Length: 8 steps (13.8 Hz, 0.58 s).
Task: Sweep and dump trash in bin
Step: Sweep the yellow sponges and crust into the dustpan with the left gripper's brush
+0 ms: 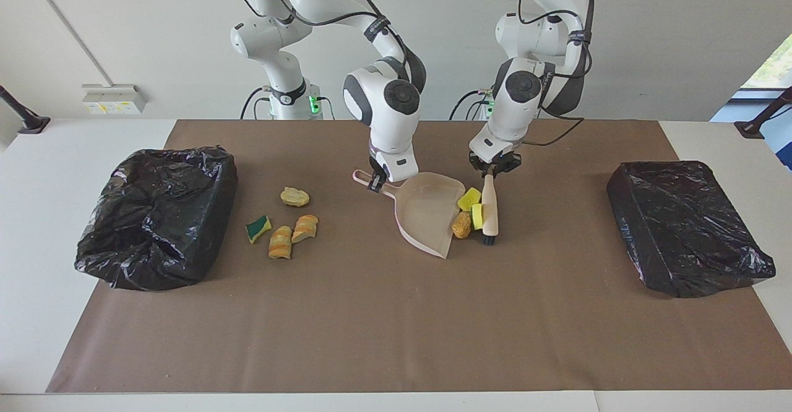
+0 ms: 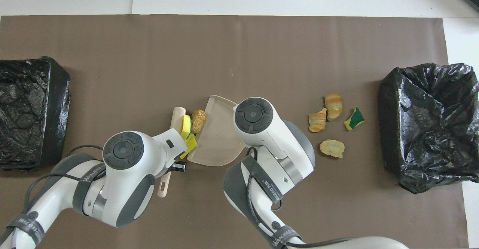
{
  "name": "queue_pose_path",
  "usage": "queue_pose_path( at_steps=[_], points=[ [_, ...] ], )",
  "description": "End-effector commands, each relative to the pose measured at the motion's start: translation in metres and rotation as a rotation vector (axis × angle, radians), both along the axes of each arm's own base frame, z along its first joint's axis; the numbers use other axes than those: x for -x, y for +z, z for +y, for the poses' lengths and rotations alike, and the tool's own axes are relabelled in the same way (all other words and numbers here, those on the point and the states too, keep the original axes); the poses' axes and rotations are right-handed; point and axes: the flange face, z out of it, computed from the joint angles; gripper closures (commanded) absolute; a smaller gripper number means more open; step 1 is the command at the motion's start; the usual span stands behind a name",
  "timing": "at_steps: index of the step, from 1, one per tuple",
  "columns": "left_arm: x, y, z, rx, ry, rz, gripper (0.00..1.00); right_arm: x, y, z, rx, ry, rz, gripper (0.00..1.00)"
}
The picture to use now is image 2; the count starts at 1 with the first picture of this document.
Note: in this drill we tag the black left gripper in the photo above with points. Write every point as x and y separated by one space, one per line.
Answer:
179 166

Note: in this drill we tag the yellow sponge piece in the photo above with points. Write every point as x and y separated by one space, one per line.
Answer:
189 146

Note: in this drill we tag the yellow sponge piece green-backed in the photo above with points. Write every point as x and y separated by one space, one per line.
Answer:
185 123

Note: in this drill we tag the pale pink plastic dustpan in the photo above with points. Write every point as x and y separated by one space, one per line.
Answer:
217 137

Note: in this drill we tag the brown cracked sponge lump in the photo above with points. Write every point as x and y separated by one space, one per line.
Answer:
198 121

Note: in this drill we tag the small orange striped sponge roll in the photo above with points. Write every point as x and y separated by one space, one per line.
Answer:
317 122

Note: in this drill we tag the pale yellow sponge chip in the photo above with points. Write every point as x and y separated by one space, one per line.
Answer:
331 148

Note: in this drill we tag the large orange striped sponge roll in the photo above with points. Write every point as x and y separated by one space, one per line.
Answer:
333 107

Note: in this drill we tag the green-topped yellow sponge wedge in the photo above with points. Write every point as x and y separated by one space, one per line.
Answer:
353 120

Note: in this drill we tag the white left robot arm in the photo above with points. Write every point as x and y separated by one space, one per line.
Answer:
123 193

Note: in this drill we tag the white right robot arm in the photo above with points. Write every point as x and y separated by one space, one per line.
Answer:
277 144

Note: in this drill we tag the black bag covered flat bin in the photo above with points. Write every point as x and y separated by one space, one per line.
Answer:
56 110

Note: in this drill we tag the open black bag lined bin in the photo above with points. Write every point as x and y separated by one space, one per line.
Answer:
430 129

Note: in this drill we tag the brown paper table mat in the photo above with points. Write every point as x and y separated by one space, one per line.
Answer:
149 54

